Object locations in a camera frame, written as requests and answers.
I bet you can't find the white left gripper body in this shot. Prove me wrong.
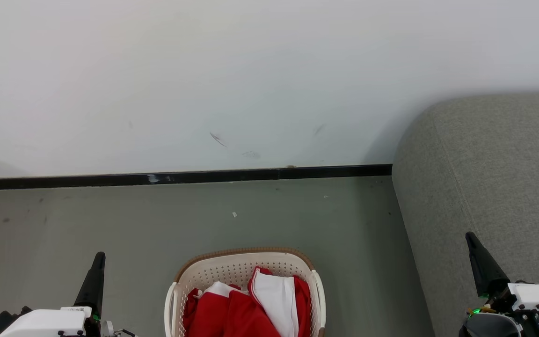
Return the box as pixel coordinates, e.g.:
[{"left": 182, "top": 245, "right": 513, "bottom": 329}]
[{"left": 0, "top": 306, "right": 93, "bottom": 337}]

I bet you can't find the black wall baseboard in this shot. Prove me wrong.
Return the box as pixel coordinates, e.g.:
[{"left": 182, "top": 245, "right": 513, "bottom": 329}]
[{"left": 0, "top": 164, "right": 393, "bottom": 191}]

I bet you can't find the red garment with white stripes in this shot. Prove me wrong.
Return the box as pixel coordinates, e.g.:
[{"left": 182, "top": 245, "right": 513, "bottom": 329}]
[{"left": 183, "top": 281, "right": 280, "bottom": 337}]

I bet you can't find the cream plastic laundry basket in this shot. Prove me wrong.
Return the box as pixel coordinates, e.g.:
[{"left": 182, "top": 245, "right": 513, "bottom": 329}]
[{"left": 164, "top": 247, "right": 327, "bottom": 337}]

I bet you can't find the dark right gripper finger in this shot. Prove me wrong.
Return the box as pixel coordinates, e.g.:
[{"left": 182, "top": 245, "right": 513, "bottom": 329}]
[{"left": 465, "top": 232, "right": 511, "bottom": 298}]

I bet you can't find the grey fabric sofa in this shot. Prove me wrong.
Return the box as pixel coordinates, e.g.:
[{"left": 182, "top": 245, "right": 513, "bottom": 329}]
[{"left": 391, "top": 91, "right": 539, "bottom": 337}]

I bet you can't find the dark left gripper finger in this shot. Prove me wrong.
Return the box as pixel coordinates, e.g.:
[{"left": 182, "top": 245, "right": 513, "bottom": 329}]
[{"left": 73, "top": 252, "right": 107, "bottom": 323}]

